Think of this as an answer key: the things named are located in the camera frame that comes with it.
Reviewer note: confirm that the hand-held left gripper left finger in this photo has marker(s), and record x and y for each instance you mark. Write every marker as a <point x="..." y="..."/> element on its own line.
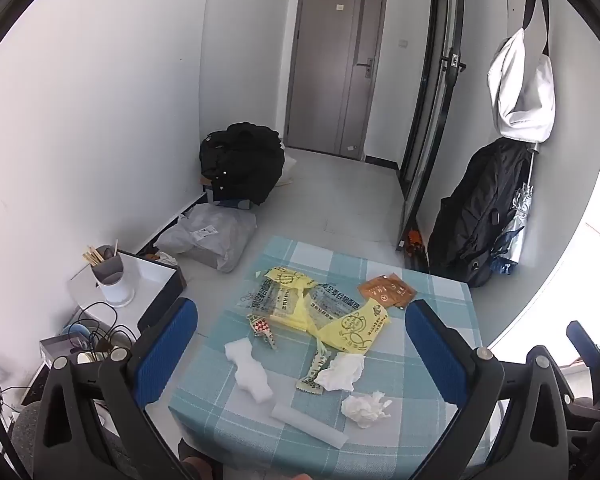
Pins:
<point x="162" y="355"/>

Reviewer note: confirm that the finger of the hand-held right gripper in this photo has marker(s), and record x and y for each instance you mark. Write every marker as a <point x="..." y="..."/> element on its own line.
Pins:
<point x="582" y="340"/>

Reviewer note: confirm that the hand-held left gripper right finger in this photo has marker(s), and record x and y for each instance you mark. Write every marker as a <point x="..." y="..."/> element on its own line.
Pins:
<point x="437" y="355"/>

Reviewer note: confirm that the white tissue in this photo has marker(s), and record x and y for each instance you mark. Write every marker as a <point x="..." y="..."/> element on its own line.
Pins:
<point x="365" y="410"/>
<point x="340" y="372"/>
<point x="247" y="370"/>

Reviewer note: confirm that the yellow printed plastic bag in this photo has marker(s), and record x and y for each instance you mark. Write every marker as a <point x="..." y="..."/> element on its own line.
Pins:
<point x="355" y="327"/>
<point x="280" y="295"/>

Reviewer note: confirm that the red checked snack wrapper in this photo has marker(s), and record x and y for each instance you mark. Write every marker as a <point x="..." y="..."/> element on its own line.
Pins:
<point x="261" y="330"/>

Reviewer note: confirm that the green yellow snack wrapper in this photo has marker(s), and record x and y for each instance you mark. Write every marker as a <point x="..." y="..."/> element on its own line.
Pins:
<point x="312" y="375"/>

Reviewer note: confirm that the white box with black rim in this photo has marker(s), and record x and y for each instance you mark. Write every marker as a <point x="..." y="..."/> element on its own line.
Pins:
<point x="155" y="280"/>

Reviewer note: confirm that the grey utensil holder cup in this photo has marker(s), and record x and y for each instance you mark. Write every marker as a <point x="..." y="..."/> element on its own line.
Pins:
<point x="112" y="280"/>

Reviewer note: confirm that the table with checked cloth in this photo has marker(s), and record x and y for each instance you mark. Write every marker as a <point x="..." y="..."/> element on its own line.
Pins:
<point x="405" y="440"/>

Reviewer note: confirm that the person's leg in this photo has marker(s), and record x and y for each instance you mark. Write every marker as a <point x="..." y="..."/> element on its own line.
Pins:
<point x="197" y="462"/>

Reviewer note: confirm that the orange black object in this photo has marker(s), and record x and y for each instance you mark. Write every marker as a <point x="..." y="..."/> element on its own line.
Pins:
<point x="412" y="240"/>

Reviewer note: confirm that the bundle of wooden chopsticks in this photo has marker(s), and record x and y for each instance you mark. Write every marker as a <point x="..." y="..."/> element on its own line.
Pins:
<point x="92" y="256"/>

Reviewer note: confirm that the grey plastic bag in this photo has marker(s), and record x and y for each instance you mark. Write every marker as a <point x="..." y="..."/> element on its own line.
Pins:
<point x="210" y="235"/>

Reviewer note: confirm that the silver folded umbrella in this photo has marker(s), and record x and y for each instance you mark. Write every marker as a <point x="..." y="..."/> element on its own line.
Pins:
<point x="522" y="210"/>

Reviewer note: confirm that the black hanging backpack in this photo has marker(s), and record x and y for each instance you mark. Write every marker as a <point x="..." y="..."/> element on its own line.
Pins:
<point x="475" y="210"/>

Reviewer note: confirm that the grey chair seat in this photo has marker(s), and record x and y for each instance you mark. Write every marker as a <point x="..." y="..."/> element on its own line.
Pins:
<point x="22" y="435"/>

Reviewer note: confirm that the black bag on floor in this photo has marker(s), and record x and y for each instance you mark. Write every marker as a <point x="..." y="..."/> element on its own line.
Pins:
<point x="242" y="160"/>

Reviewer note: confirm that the white pillow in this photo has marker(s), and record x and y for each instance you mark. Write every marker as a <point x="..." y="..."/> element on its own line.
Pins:
<point x="289" y="165"/>

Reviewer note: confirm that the black framed sliding door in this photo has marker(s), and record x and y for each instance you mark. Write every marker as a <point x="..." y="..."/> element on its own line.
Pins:
<point x="430" y="110"/>

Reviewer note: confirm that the white hanging bag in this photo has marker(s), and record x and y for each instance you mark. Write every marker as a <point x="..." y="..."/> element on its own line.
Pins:
<point x="520" y="90"/>

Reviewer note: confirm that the grey room door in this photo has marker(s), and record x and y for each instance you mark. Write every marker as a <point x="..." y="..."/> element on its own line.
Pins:
<point x="330" y="60"/>

